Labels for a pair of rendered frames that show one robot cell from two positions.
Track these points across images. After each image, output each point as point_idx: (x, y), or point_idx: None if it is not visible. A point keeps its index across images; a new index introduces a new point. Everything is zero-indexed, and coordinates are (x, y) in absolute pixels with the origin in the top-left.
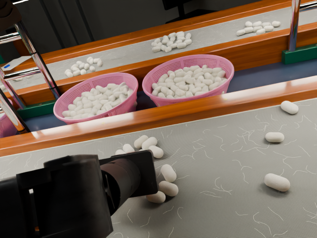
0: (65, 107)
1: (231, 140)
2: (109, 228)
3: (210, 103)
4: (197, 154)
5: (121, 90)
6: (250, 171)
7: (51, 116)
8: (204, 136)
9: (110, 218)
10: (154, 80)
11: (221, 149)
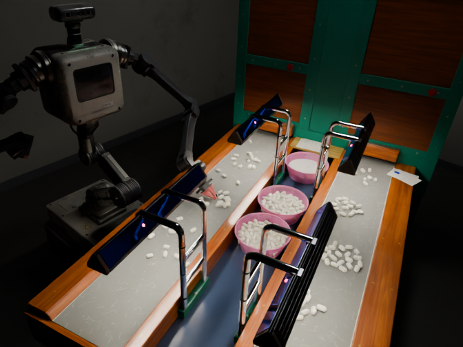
0: (290, 193)
1: None
2: (178, 168)
3: (227, 224)
4: (208, 214)
5: (286, 213)
6: (189, 219)
7: (307, 195)
8: (215, 219)
9: (183, 171)
10: (281, 226)
11: None
